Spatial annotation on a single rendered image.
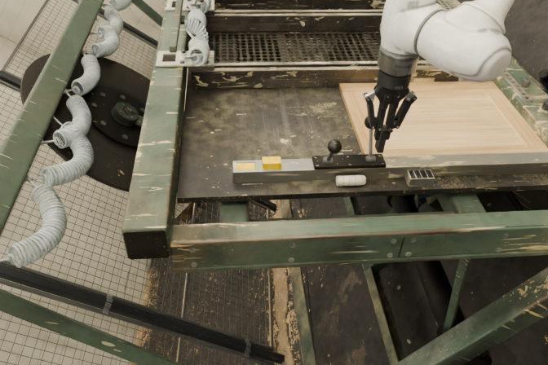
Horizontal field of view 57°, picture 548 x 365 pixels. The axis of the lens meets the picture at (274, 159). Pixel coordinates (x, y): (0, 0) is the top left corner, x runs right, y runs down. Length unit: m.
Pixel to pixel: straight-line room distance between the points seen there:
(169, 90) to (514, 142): 1.07
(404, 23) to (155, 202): 0.67
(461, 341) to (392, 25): 1.06
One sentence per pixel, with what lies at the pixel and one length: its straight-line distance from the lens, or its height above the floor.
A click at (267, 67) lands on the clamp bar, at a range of 1.77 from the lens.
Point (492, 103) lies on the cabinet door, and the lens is 1.87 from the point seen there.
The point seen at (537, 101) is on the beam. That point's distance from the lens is 1.88.
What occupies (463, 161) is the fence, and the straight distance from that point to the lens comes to 1.51.
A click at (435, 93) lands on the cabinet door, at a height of 1.09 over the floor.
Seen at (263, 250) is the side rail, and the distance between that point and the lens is 1.20.
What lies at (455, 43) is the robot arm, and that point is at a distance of 1.02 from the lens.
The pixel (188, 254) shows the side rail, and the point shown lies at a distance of 1.20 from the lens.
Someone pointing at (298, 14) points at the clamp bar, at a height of 1.45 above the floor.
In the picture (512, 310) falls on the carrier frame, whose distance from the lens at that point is 1.71.
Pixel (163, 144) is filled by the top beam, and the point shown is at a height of 1.86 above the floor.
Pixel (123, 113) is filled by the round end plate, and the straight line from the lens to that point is 2.13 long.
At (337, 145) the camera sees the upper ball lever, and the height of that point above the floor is 1.53.
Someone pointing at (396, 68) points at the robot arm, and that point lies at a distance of 1.16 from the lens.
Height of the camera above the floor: 2.20
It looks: 26 degrees down
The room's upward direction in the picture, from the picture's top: 62 degrees counter-clockwise
